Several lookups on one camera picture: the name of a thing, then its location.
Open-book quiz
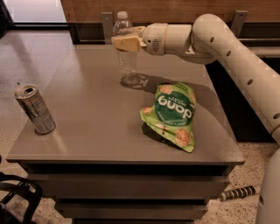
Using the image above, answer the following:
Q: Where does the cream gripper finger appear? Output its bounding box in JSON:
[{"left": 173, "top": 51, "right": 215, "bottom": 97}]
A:
[
  {"left": 111, "top": 35, "right": 147, "bottom": 52},
  {"left": 130, "top": 26, "right": 145, "bottom": 35}
]

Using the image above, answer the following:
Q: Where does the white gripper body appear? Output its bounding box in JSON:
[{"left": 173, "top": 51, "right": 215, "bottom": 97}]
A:
[{"left": 142, "top": 24, "right": 168, "bottom": 56}]

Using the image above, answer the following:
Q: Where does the clear plastic water bottle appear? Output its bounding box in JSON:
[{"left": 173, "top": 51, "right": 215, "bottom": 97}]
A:
[{"left": 112, "top": 11, "right": 137, "bottom": 76}]

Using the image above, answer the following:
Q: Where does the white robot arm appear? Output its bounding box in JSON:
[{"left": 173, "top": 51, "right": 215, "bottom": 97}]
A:
[{"left": 111, "top": 14, "right": 280, "bottom": 144}]

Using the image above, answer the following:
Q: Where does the silver redbull can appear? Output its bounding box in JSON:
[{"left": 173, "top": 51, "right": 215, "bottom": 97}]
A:
[{"left": 14, "top": 85, "right": 56, "bottom": 134}]

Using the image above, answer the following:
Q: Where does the green snack bag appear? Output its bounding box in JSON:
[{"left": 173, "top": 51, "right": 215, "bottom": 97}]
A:
[{"left": 140, "top": 82, "right": 196, "bottom": 153}]

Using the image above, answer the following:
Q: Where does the grey drawer cabinet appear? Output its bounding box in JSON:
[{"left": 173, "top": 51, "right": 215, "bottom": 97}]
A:
[{"left": 7, "top": 45, "right": 244, "bottom": 224}]

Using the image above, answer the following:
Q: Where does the white power strip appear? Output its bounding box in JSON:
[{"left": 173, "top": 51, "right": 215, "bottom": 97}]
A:
[{"left": 220, "top": 185, "right": 261, "bottom": 201}]

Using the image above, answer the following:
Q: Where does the black chair base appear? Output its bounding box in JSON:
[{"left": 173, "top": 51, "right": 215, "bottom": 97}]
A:
[{"left": 0, "top": 154, "right": 44, "bottom": 224}]

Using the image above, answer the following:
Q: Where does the left metal wall bracket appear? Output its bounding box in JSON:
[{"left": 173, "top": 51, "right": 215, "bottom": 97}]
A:
[{"left": 101, "top": 11, "right": 114, "bottom": 45}]

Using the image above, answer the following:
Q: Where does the metal wall bracket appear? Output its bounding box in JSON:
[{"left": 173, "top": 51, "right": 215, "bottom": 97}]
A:
[
  {"left": 101, "top": 11, "right": 114, "bottom": 45},
  {"left": 230, "top": 10, "right": 248, "bottom": 38}
]

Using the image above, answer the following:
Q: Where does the right metal wall bracket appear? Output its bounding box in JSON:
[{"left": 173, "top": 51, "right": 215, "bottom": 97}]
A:
[{"left": 230, "top": 10, "right": 248, "bottom": 38}]

